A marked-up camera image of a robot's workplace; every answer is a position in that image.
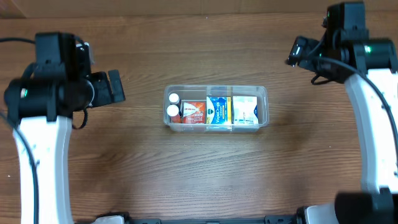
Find orange tube white cap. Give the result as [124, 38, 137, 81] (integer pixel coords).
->
[166, 105, 182, 123]

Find black tube white cap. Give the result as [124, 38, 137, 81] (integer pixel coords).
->
[169, 93, 181, 106]

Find white bandage box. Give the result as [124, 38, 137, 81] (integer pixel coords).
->
[233, 96, 259, 125]

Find red medicine box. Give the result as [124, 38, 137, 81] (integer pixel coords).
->
[182, 101, 206, 124]

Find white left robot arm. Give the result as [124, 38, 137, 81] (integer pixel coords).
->
[2, 32, 126, 223]

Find clear plastic container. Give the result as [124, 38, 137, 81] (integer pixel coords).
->
[164, 85, 269, 133]

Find blue Vicks VapoDrops box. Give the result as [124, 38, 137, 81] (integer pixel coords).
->
[206, 96, 232, 125]

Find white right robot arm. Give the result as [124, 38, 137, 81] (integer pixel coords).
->
[286, 2, 397, 224]

